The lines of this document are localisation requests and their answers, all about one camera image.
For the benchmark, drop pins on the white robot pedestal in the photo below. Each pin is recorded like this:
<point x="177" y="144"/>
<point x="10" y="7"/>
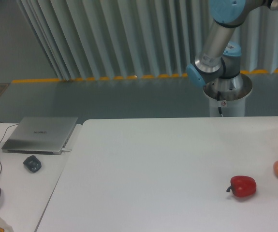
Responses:
<point x="227" y="97"/>

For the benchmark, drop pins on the small black plastic holder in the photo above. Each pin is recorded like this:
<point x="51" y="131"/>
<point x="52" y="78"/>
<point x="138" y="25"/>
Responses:
<point x="32" y="163"/>

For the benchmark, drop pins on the white folding screen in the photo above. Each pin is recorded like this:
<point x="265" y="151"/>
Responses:
<point x="96" y="39"/>

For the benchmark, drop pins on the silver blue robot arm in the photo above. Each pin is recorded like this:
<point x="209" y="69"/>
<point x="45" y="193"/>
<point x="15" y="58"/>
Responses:
<point x="218" y="43"/>

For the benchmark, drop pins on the red bell pepper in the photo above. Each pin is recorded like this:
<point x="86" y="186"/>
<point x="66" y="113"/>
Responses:
<point x="242" y="186"/>

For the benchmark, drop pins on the silver closed laptop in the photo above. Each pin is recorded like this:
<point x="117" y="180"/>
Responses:
<point x="40" y="135"/>

